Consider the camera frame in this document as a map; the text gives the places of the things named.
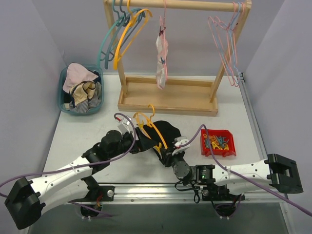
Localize yellow plastic hanger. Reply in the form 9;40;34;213
133;104;168;149
113;0;153;70

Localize black underwear with beige band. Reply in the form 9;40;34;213
143;120;181;161

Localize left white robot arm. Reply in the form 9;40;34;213
4;128;157;230

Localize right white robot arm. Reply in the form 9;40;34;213
160;148;303;201

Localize teal plastic hanger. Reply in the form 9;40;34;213
97;0;131;70

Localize white pink hanging underwear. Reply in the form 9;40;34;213
155;16;170;90

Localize blue grey plastic hanger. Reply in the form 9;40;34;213
97;0;152;70

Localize colourful clothes pegs in bin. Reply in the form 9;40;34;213
203;134;230;150

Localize red plastic clip bin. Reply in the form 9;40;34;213
200;129;236;157

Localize wooden clothes rack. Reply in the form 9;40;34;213
117;0;252;117

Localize pile of clothes in basket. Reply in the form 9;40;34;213
62;62;102;113

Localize teal plastic laundry basket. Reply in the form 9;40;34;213
58;63;105;117

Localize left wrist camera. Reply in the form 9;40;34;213
115;116;134;135

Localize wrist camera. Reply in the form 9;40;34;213
115;116;134;135
172;136;190;156

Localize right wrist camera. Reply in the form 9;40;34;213
172;136;190;156

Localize aluminium mounting rail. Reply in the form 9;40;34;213
26;182;290;205

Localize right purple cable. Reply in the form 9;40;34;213
180;124;312;217

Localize pink wire hanger with garment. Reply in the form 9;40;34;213
156;0;170;90

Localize light blue wire hanger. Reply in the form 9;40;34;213
213;2;245;87

